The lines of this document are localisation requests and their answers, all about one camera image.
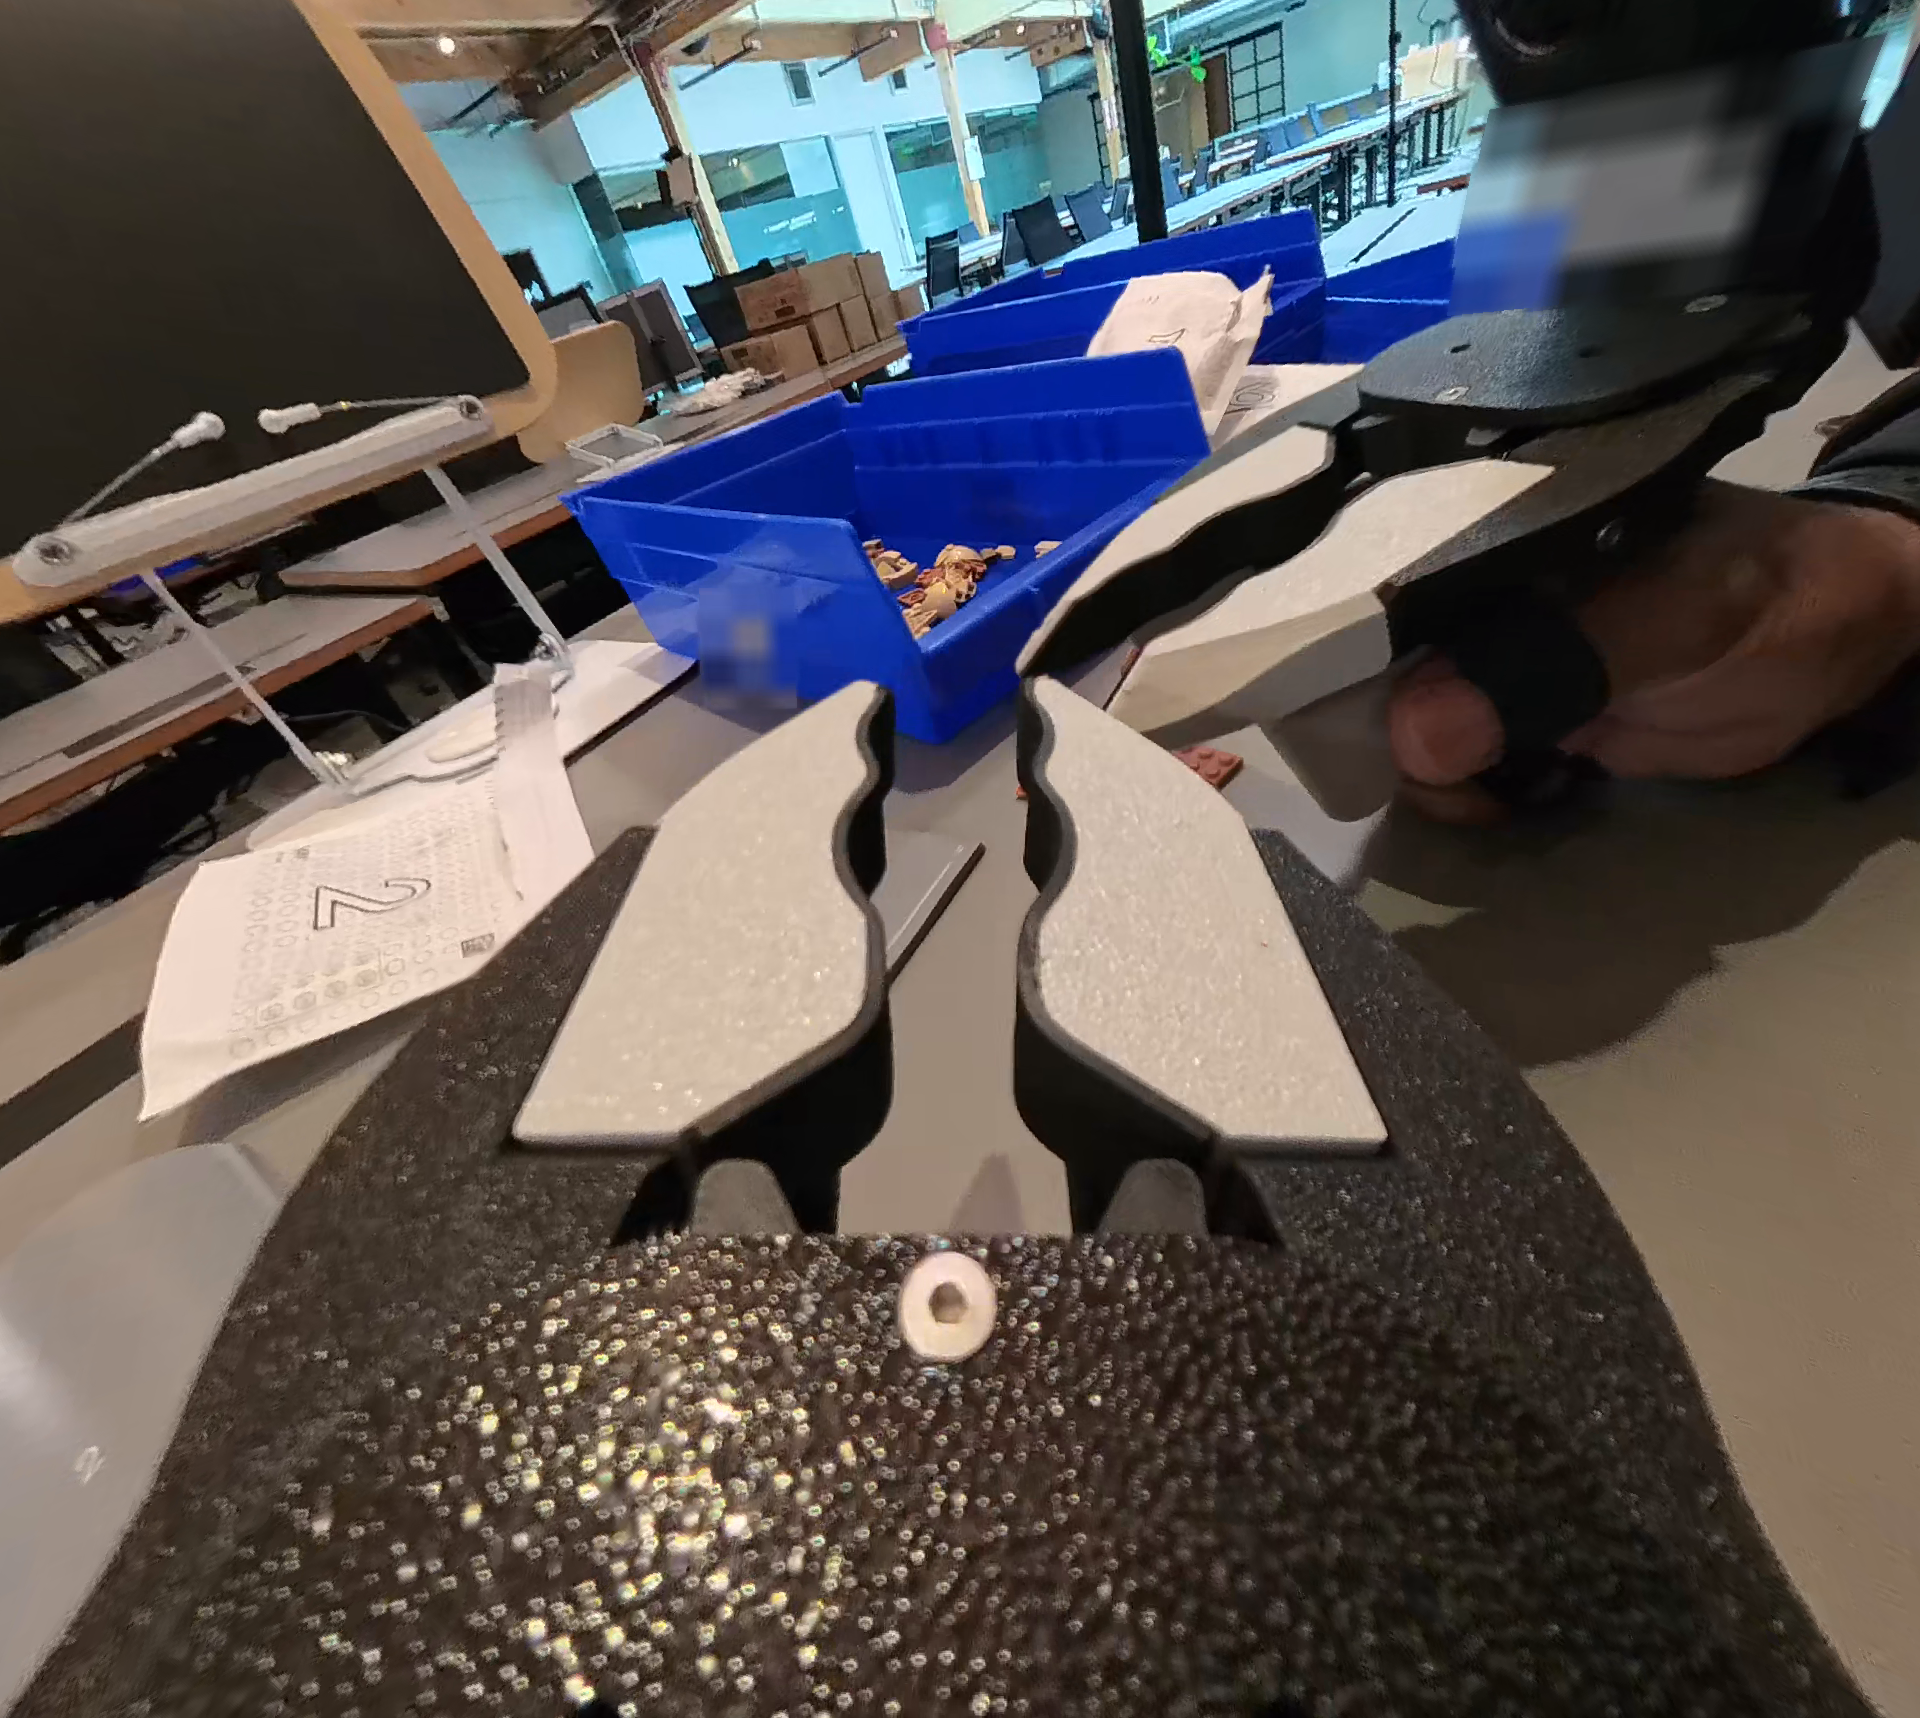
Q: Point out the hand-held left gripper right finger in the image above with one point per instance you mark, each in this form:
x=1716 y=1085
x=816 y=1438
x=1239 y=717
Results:
x=1184 y=969

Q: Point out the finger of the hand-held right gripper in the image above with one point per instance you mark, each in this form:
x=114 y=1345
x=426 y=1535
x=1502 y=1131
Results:
x=1230 y=481
x=1410 y=533

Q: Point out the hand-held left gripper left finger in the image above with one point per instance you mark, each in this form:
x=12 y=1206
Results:
x=720 y=953

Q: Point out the large brown plate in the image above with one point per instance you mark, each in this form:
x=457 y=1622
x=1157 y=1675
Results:
x=1209 y=767

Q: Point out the grey instruction booklet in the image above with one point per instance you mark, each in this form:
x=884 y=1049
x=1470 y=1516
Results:
x=919 y=893

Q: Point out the pile of small toy bricks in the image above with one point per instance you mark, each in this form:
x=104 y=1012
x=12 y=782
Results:
x=944 y=578

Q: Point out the person's right hand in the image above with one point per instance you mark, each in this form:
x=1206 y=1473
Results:
x=1754 y=638

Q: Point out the white printed paper bag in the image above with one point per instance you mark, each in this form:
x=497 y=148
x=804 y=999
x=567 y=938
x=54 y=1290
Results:
x=344 y=938
x=1274 y=394

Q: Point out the crumpled white paper bag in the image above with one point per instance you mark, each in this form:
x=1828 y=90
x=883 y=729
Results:
x=1178 y=322

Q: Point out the white board with dark edge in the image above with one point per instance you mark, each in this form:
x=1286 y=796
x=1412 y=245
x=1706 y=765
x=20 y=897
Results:
x=614 y=690

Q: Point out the clear acrylic stand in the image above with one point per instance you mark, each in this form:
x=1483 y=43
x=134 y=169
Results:
x=450 y=758

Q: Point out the stack of cardboard boxes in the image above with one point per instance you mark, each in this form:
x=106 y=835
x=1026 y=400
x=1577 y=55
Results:
x=811 y=308

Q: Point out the black pole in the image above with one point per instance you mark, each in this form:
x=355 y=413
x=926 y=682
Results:
x=1124 y=22

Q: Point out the wooden-edged side table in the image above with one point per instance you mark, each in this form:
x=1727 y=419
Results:
x=181 y=699
x=495 y=518

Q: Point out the clear acrylic tray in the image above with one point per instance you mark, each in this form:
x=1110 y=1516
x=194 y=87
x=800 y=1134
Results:
x=612 y=447

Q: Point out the grey metal bar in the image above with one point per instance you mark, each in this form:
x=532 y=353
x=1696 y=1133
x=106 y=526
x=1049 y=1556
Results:
x=254 y=503

